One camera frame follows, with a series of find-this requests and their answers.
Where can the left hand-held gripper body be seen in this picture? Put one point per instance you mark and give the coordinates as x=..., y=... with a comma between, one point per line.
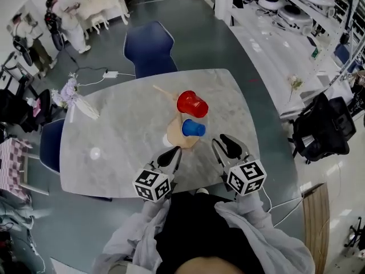
x=151, y=184

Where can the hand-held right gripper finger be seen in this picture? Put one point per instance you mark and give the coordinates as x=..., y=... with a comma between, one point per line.
x=235, y=148
x=221, y=158

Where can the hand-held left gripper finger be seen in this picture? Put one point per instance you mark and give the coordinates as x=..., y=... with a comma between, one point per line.
x=178, y=164
x=168, y=158

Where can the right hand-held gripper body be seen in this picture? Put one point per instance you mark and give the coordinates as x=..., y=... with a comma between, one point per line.
x=246, y=178

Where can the wooden tree cup holder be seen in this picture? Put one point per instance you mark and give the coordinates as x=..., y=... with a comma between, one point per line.
x=175, y=133

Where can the blue plastic cup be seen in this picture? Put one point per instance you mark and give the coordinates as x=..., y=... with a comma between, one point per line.
x=194, y=128

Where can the red plastic cup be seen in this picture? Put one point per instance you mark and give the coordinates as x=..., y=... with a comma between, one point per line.
x=192, y=104

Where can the person's right forearm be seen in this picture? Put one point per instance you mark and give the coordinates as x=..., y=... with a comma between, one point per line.
x=256, y=215

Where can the person's left forearm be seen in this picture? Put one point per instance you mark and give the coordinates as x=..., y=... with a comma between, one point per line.
x=137, y=227

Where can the person's white shoe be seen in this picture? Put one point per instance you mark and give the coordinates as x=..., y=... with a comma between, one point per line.
x=202, y=191

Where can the person's torso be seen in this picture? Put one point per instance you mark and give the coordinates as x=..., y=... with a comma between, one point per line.
x=199, y=230

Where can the wooden slatted board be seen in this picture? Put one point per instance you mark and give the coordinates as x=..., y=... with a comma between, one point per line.
x=316, y=224

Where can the dried flower sprig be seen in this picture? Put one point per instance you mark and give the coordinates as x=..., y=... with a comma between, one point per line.
x=295, y=84

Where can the black mesh office chair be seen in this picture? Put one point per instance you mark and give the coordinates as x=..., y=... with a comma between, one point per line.
x=322, y=130

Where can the person's head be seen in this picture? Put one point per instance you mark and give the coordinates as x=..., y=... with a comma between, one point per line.
x=211, y=265

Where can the white ribbed vase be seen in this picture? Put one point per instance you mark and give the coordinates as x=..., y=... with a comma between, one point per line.
x=85, y=110

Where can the white power strip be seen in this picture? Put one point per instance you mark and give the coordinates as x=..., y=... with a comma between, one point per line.
x=110, y=74

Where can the blue upholstered chair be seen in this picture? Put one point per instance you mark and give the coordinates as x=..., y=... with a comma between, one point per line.
x=51, y=147
x=149, y=50

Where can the white metal shelving rack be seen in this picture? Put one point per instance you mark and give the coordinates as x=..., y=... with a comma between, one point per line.
x=285, y=44

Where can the purple flower bouquet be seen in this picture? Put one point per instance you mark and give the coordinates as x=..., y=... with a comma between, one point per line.
x=67, y=91

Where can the pink checkered tablecloth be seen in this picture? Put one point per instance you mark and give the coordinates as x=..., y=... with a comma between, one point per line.
x=11, y=164

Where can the white carved dresser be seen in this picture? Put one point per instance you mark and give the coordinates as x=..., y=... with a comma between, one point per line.
x=99, y=1

